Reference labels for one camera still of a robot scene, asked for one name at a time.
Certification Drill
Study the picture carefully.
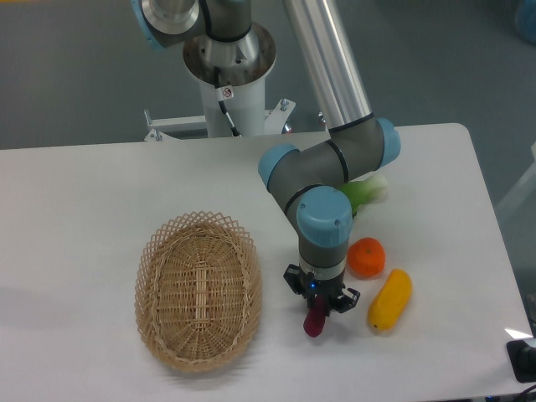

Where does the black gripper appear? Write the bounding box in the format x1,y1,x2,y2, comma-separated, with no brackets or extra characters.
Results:
283,264,361,317

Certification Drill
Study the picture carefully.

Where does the purple sweet potato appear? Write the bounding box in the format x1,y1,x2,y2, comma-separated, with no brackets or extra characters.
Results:
303,295,327,338

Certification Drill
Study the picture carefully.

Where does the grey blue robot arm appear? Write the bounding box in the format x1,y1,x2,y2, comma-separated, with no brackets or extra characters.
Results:
131,1,400,317

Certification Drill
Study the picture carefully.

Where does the orange tangerine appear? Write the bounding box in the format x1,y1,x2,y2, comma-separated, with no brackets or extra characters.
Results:
347,237,386,277

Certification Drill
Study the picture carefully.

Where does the yellow mango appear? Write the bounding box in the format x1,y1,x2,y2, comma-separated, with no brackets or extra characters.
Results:
367,269,413,331

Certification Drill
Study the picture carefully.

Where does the green bok choy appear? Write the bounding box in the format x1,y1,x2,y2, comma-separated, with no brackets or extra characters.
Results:
337,173,389,219

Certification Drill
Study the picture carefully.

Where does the woven wicker basket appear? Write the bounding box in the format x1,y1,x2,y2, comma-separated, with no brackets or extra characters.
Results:
135,211,262,373

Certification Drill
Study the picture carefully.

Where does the black device at table edge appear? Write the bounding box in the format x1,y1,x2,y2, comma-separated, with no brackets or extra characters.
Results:
506,338,535,384

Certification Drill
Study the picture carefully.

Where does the blue object in corner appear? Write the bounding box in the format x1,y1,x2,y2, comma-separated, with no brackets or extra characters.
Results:
514,0,536,44

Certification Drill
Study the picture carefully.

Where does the white metal base frame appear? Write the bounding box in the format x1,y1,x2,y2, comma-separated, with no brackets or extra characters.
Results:
143,98,298,142

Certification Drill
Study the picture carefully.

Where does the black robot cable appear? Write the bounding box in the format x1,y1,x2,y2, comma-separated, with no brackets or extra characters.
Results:
213,66,243,137

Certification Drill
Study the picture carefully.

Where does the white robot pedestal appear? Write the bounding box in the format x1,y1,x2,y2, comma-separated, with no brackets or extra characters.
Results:
183,23,276,115

